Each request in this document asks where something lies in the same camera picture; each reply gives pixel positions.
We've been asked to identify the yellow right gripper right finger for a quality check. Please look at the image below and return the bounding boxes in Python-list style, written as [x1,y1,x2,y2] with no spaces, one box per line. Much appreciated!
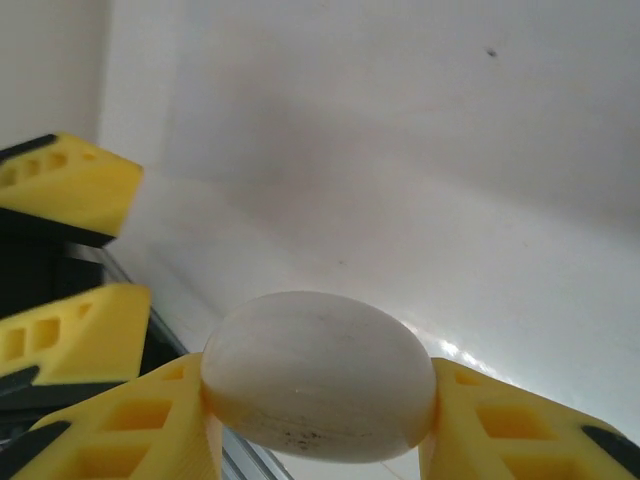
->
[417,355,640,480]

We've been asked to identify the white earbuds charging case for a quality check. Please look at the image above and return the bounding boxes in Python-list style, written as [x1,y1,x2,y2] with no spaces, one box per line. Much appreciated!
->
[199,290,436,464]

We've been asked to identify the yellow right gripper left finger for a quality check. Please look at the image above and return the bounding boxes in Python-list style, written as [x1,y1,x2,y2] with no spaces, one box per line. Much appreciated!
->
[0,352,224,480]

